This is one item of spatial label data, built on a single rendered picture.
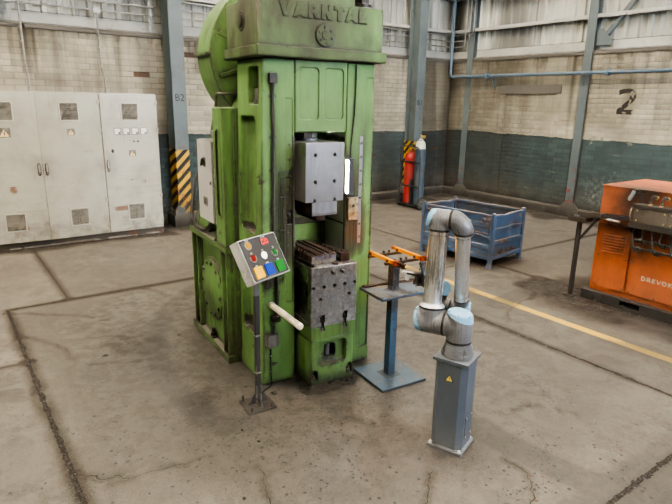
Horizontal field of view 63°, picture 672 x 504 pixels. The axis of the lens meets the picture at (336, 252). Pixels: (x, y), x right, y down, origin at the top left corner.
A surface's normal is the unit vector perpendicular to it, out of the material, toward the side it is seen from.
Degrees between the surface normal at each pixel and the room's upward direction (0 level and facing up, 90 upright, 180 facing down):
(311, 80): 90
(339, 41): 90
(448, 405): 90
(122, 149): 90
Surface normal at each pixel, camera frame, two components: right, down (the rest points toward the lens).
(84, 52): 0.60, 0.19
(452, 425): -0.56, 0.21
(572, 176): -0.81, 0.14
